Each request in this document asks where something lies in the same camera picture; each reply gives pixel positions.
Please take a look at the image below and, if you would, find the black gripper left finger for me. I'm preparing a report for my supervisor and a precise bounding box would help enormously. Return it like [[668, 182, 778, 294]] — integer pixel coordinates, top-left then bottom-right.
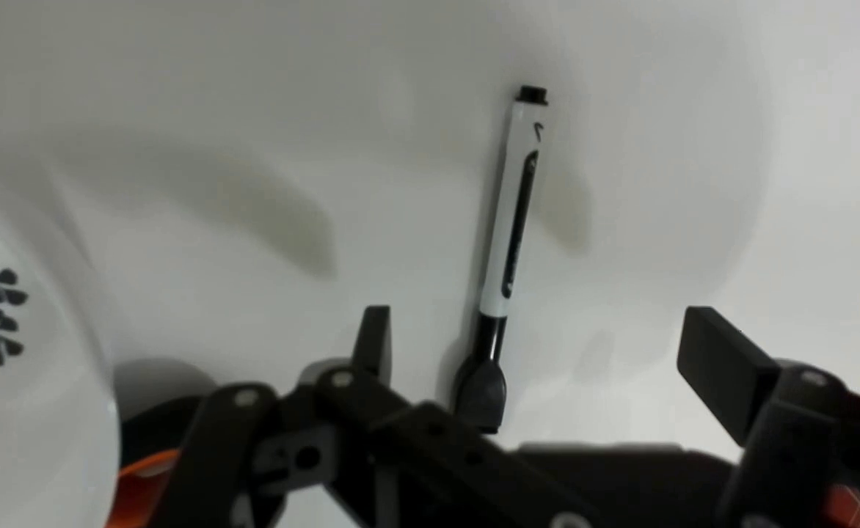
[[351, 301, 392, 382]]

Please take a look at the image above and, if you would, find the white bowl snowflake print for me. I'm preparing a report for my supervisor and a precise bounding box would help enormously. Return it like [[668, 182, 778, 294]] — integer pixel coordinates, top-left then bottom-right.
[[0, 159, 124, 528]]

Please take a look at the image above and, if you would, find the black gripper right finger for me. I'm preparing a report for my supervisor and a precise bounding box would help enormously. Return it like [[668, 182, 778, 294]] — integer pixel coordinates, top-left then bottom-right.
[[675, 304, 794, 448]]

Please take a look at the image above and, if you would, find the white marker black cap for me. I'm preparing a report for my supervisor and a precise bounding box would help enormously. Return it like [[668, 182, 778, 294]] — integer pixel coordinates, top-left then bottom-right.
[[451, 86, 554, 438]]

